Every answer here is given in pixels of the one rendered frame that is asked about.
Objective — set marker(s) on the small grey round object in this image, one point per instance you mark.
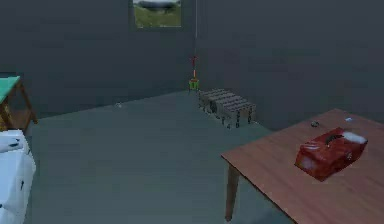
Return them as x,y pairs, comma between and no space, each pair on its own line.
314,124

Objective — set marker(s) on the red toolbox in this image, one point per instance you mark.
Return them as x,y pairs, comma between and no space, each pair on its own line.
328,155

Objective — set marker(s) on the small pale blue object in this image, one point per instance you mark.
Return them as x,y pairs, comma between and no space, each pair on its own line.
348,119

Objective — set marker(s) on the brown wooden table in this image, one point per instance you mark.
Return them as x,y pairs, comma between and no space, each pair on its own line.
333,196

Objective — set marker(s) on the green topped wooden table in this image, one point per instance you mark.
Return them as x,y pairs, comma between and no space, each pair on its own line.
8,87

